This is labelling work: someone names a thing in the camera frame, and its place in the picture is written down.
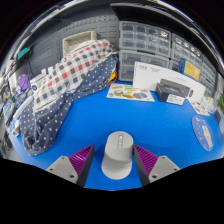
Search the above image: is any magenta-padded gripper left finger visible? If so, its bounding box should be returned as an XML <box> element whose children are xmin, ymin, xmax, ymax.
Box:
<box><xmin>45</xmin><ymin>143</ymin><xmax>96</xmax><ymax>188</ymax></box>

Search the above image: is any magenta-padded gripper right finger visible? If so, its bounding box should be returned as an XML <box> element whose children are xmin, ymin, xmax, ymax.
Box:
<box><xmin>133</xmin><ymin>143</ymin><xmax>181</xmax><ymax>187</ymax></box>

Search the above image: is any white grey computer mouse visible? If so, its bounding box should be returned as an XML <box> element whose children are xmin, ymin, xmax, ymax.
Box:
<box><xmin>100</xmin><ymin>130</ymin><xmax>134</xmax><ymax>181</ymax></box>

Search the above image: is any round blue printed mouse pad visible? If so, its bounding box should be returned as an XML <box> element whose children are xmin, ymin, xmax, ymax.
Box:
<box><xmin>191</xmin><ymin>114</ymin><xmax>215</xmax><ymax>153</ymax></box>

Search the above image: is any navy polka dot cloth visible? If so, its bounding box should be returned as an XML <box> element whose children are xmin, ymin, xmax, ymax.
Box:
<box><xmin>19</xmin><ymin>53</ymin><xmax>119</xmax><ymax>157</ymax></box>

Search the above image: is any small black cardboard box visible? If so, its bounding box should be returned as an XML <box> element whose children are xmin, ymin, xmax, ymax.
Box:
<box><xmin>155</xmin><ymin>78</ymin><xmax>192</xmax><ymax>107</ymax></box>

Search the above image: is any white blue tissue box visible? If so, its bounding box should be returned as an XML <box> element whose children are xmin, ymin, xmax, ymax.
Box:
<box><xmin>203</xmin><ymin>95</ymin><xmax>218</xmax><ymax>113</ymax></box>

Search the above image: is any small colourful sticker sheet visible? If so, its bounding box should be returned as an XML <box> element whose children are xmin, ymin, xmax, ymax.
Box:
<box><xmin>106</xmin><ymin>83</ymin><xmax>156</xmax><ymax>103</ymax></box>

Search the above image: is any purple toy figure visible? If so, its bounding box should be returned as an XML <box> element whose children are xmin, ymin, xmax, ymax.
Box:
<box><xmin>17</xmin><ymin>73</ymin><xmax>32</xmax><ymax>93</ymax></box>

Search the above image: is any white keyboard packaging box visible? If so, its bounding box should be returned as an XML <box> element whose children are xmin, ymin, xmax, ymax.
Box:
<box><xmin>132</xmin><ymin>60</ymin><xmax>207</xmax><ymax>104</ymax></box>

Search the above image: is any red blue checkered cloth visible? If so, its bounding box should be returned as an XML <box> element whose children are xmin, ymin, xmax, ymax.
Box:
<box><xmin>33</xmin><ymin>39</ymin><xmax>118</xmax><ymax>113</ymax></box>

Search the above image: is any yellow and blue card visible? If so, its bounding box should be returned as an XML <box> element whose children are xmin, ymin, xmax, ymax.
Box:
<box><xmin>178</xmin><ymin>58</ymin><xmax>202</xmax><ymax>82</ymax></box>

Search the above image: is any small yellow object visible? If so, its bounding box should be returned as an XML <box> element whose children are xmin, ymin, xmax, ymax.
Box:
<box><xmin>108</xmin><ymin>69</ymin><xmax>118</xmax><ymax>84</ymax></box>

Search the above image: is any white woven basket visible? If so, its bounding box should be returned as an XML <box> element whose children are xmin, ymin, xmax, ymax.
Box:
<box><xmin>62</xmin><ymin>30</ymin><xmax>98</xmax><ymax>56</ymax></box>

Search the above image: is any teal wall-mounted tool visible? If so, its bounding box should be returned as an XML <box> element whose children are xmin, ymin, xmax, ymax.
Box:
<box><xmin>16</xmin><ymin>47</ymin><xmax>32</xmax><ymax>61</ymax></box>

